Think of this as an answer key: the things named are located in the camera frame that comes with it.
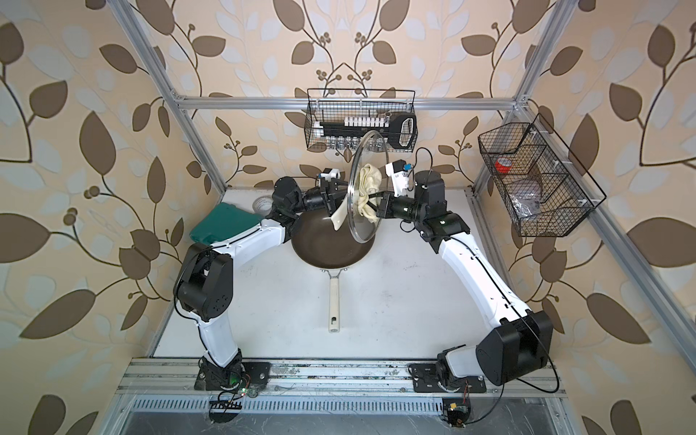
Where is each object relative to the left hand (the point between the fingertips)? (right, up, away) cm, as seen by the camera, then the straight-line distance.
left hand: (353, 189), depth 70 cm
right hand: (+3, -2, +3) cm, 5 cm away
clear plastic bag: (+47, -4, +3) cm, 47 cm away
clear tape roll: (-40, -2, +45) cm, 61 cm away
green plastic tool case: (-52, -9, +36) cm, 64 cm away
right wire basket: (+53, 0, +4) cm, 53 cm away
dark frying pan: (-8, -20, +29) cm, 37 cm away
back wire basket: (-6, +27, +25) cm, 38 cm away
